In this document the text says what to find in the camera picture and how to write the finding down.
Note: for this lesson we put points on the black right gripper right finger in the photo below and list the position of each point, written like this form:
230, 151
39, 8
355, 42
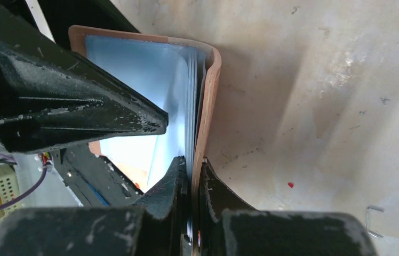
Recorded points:
216, 199

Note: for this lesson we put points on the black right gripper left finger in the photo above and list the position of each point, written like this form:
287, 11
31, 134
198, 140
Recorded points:
163, 224

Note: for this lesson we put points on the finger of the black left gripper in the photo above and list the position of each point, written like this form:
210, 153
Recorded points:
54, 17
52, 98

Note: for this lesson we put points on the brown leather card holder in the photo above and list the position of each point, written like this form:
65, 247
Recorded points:
181, 76

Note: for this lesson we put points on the small metal staple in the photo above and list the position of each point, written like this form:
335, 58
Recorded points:
371, 214

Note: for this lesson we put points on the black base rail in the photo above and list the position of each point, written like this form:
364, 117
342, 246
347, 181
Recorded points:
94, 180

